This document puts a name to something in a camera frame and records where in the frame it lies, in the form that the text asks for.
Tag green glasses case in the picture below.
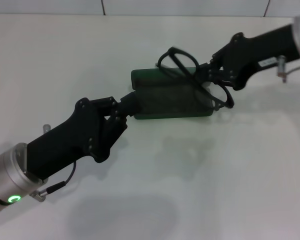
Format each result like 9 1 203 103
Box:
130 66 215 121

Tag white label sticker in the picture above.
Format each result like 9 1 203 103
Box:
259 57 277 68

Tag black glasses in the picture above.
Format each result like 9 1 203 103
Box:
157 46 235 111

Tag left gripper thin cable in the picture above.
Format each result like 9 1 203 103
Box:
30 159 77 201

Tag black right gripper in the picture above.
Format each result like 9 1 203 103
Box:
196 23 300 91

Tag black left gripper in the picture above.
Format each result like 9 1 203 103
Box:
26 90 144 180

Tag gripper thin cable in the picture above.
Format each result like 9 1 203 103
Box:
283 61 300 76
30 159 77 201

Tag right gripper thin cable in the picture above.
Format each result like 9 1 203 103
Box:
283 61 300 76

